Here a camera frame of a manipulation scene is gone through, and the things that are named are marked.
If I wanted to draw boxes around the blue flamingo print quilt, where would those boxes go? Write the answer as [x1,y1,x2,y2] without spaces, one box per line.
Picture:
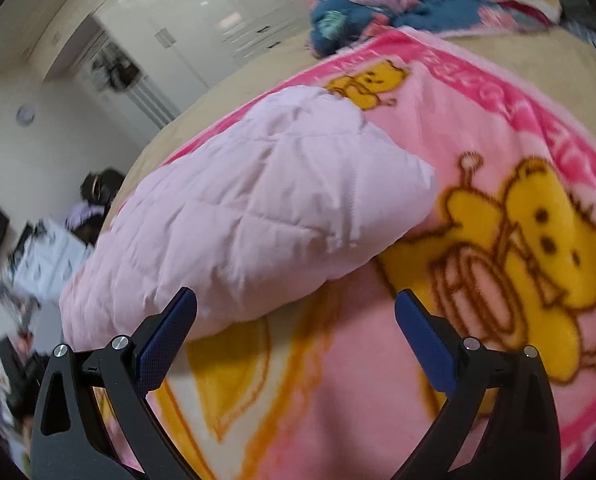
[307,0,563,58]

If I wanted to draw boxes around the hanging bags on door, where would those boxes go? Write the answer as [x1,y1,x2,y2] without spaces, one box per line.
[89,42,141,93]

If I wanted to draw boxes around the pink cartoon bear blanket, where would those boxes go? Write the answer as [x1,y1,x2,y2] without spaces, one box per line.
[150,60,596,479]

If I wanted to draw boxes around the white wardrobe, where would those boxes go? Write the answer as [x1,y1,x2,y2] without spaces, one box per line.
[95,0,309,112]

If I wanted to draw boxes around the pink quilted jacket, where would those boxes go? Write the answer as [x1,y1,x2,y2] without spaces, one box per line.
[59,86,438,351]

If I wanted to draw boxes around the black bag on floor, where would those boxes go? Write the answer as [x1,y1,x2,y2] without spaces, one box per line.
[80,168,125,208]

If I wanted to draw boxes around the round wall clock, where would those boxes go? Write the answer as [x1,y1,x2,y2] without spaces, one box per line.
[16,103,35,127]

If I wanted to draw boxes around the white drawer cabinet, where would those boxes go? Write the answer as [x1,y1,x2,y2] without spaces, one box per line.
[11,218,94,306]

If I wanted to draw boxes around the purple clothes pile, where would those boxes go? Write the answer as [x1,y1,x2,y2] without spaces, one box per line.
[64,200,107,230]

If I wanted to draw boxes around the beige bed cover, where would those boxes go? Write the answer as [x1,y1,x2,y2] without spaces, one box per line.
[113,28,596,249]

